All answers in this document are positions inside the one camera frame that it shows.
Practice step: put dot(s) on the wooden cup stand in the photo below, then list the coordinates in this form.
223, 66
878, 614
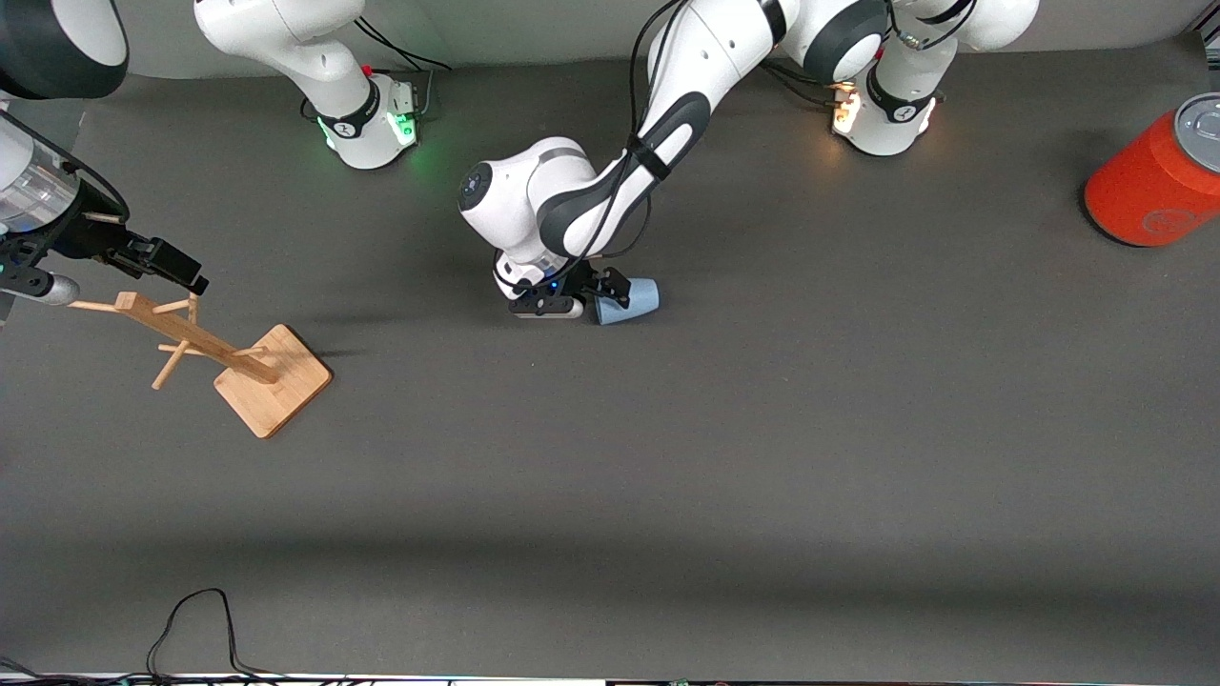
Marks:
272, 381

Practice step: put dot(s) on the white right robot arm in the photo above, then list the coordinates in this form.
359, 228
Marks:
324, 57

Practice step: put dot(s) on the aluminium frame rail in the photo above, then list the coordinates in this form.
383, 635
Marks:
1210, 36

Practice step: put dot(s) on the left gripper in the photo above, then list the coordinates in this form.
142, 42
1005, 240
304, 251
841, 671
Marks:
598, 282

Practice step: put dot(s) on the light blue cup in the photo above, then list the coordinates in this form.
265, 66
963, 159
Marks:
637, 301

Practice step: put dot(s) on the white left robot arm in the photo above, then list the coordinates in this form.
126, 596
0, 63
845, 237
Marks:
686, 86

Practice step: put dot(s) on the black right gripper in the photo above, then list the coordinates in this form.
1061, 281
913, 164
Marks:
88, 233

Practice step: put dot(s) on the orange can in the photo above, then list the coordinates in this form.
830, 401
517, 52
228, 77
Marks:
1144, 181

